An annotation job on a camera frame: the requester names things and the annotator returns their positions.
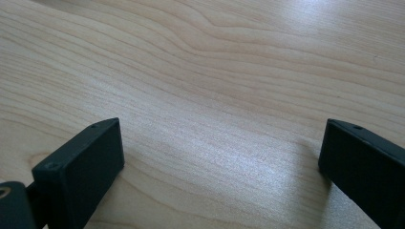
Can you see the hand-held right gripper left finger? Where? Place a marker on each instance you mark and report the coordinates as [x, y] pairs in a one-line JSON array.
[[82, 171]]

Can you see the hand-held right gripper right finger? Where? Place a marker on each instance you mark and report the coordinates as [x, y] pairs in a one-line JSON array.
[[366, 165]]

